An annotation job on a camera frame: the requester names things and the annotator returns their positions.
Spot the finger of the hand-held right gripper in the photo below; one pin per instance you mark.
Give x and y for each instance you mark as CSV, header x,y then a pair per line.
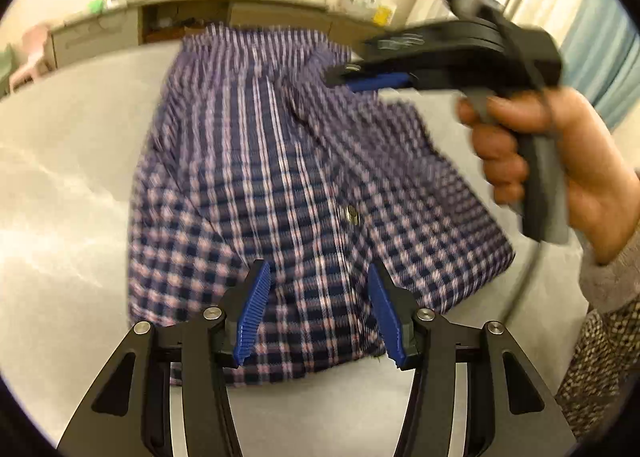
x,y
375,83

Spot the plaid checked shorts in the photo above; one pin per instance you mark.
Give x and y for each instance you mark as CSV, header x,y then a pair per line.
x,y
260,177

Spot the person's right forearm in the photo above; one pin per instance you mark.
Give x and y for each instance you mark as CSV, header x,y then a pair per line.
x,y
612,287

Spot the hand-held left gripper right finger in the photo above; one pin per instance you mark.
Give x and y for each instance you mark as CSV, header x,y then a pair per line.
x,y
387,317

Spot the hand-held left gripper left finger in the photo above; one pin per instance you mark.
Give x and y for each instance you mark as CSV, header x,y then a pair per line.
x,y
252,312

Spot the light blue curtain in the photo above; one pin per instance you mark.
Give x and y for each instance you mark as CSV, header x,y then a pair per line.
x,y
607,47

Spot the person's right hand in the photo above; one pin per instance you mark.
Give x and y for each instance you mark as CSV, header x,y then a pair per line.
x,y
590,162

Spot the yellow packet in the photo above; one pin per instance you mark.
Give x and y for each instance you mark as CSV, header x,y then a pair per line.
x,y
382,15

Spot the green plastic item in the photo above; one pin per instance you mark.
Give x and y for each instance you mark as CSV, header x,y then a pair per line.
x,y
97,4

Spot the pink plastic stool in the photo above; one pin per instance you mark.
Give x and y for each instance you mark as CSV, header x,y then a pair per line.
x,y
32,54

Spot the low beige cabinet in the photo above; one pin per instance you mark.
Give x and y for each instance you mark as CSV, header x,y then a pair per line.
x,y
100,34

